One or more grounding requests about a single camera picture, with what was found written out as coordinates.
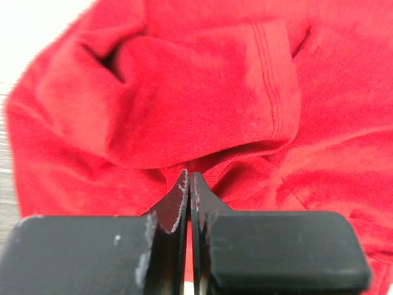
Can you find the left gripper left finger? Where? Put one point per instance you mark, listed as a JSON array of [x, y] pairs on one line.
[[101, 254]]

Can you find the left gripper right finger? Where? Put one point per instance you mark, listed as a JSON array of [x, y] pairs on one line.
[[272, 252]]

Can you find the red t shirt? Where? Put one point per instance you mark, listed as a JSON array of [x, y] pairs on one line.
[[281, 105]]

